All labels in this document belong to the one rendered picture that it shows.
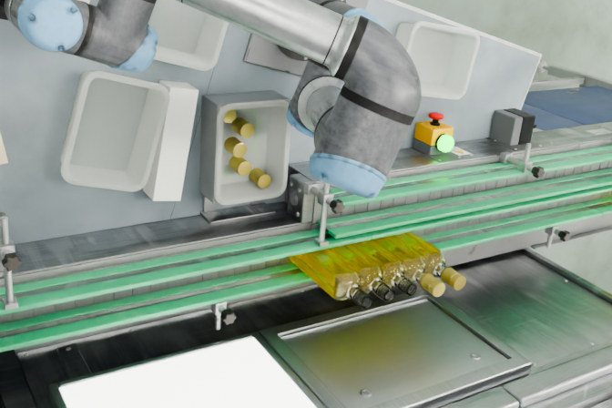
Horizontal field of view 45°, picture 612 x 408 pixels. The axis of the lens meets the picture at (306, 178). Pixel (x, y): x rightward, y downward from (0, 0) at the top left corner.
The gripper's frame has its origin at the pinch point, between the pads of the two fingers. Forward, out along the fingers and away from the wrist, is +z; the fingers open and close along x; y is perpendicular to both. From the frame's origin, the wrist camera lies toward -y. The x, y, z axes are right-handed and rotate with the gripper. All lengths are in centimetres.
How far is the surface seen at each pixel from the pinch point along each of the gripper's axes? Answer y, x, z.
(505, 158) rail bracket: -122, 15, -11
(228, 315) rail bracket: -44, 52, -22
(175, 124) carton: -33.4, 19.4, -1.8
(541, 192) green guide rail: -133, 21, -16
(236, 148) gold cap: -48, 23, -2
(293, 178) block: -63, 28, -4
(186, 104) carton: -34.7, 15.0, -1.8
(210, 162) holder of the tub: -43, 27, -1
